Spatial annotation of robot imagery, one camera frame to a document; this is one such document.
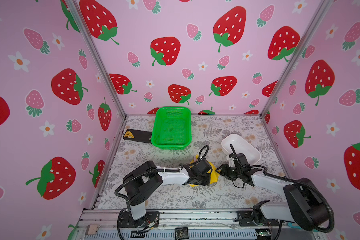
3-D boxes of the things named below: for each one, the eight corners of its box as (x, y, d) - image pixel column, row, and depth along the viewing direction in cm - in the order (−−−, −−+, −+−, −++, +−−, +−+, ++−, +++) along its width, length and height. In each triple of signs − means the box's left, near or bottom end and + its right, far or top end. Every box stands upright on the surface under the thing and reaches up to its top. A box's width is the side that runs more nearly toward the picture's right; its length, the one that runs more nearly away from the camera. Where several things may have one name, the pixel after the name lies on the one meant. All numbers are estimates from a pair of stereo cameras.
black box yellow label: (123, 140, 108) (122, 137, 106) (128, 130, 114) (127, 128, 112) (151, 143, 106) (150, 141, 104) (154, 134, 112) (153, 131, 110)
